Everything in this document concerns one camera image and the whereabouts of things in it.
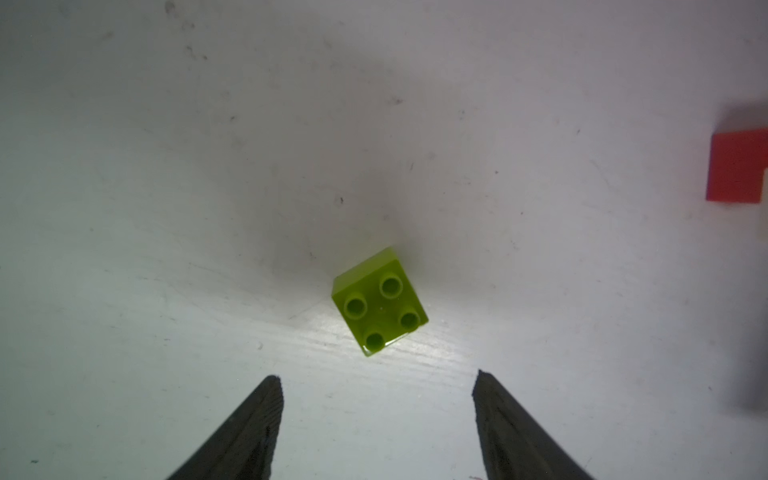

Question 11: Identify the lime green lego brick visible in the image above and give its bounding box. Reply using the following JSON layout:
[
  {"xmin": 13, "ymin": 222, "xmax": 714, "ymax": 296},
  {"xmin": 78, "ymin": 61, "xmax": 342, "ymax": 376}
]
[{"xmin": 331, "ymin": 247, "xmax": 428, "ymax": 357}]

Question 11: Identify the red lego brick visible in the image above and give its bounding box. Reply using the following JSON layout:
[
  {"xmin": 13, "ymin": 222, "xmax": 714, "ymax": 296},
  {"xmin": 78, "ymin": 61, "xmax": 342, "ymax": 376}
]
[{"xmin": 706, "ymin": 128, "xmax": 767, "ymax": 204}]

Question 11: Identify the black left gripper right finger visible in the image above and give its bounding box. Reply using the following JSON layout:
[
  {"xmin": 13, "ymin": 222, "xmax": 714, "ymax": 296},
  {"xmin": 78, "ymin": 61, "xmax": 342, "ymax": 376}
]
[{"xmin": 472, "ymin": 370, "xmax": 591, "ymax": 480}]

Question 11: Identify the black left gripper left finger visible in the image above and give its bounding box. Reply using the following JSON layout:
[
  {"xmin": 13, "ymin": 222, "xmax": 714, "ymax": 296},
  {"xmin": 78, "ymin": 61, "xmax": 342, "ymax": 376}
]
[{"xmin": 170, "ymin": 375, "xmax": 284, "ymax": 480}]

